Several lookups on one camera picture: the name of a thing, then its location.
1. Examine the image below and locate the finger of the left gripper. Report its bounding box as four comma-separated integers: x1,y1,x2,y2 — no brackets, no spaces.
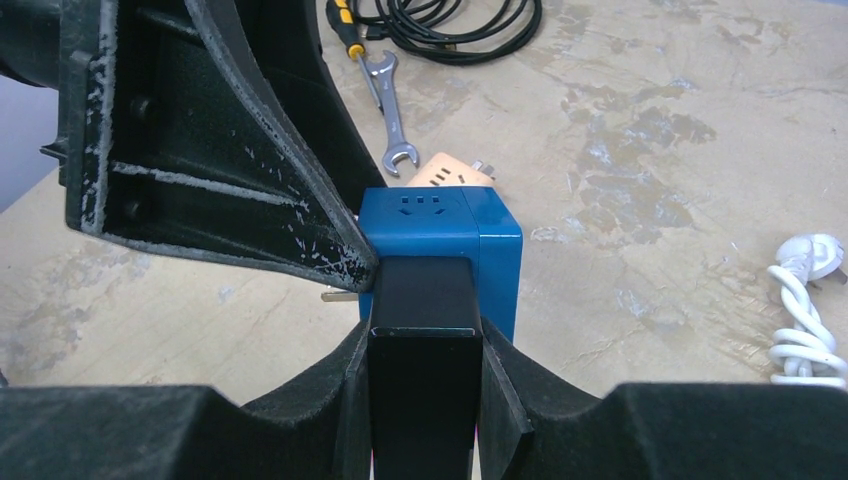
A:
58,1,378,292
236,0,386,214

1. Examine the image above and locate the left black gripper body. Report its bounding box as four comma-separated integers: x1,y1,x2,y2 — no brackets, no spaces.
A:
1,0,61,90

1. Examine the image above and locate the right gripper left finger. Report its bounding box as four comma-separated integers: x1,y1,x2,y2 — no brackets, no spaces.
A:
1,326,369,479

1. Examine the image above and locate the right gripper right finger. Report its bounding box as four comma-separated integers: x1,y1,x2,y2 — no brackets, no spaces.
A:
478,322,847,479

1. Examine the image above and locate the black power brick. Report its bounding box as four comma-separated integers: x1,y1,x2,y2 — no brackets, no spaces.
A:
367,257,483,479

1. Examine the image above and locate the beige dragon cube socket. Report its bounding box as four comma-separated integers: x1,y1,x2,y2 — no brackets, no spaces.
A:
406,152,495,187

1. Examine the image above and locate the blue wall socket box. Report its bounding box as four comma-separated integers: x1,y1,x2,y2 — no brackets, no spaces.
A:
358,186,523,341

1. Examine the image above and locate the white strip cord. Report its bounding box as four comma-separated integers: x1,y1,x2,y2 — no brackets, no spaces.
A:
767,233,848,390

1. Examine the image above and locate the silver open-end wrench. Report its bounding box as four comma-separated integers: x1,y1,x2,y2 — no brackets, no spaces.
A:
365,50,420,178

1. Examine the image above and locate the yellow handled screwdriver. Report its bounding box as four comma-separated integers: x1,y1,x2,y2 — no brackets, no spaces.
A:
325,0,383,111

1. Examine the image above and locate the coiled black cable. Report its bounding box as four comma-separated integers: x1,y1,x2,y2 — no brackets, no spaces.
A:
345,0,544,67

